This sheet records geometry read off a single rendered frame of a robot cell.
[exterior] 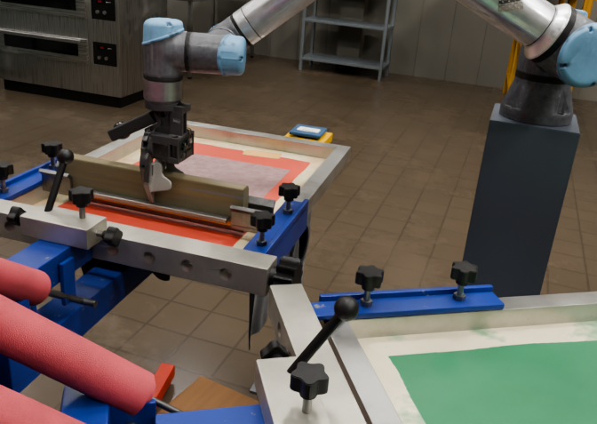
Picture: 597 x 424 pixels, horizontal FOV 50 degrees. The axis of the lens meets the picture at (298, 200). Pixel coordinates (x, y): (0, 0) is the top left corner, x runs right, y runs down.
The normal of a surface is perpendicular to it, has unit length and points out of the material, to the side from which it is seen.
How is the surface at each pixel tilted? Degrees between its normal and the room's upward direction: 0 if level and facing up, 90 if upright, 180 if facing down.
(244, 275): 90
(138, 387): 56
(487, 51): 90
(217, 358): 0
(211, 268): 90
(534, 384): 0
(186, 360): 0
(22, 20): 90
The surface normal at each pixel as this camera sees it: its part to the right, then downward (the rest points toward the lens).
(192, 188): -0.29, 0.34
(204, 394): 0.07, -0.92
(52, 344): 0.62, -0.25
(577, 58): 0.11, 0.44
